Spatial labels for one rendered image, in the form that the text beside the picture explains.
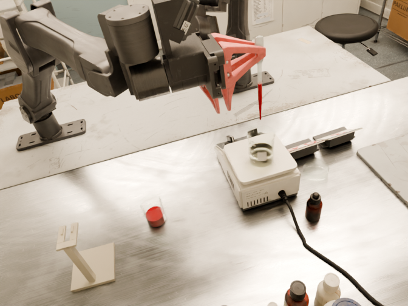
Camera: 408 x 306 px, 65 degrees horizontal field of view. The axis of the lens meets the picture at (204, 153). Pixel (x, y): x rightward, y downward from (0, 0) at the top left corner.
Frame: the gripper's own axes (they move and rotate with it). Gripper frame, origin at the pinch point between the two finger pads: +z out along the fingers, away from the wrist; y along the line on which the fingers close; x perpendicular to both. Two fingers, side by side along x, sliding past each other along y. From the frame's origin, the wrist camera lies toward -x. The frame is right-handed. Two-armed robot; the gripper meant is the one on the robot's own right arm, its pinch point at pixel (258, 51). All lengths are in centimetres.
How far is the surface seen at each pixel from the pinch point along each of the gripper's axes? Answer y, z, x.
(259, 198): -4.6, -2.4, 29.1
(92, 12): 296, -52, 70
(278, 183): -4.6, 1.6, 26.2
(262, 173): -3.3, -1.1, 23.4
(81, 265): -10.0, -36.9, 25.4
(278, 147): 2.4, 4.7, 23.4
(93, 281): -10.0, -36.9, 31.3
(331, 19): 128, 96, 57
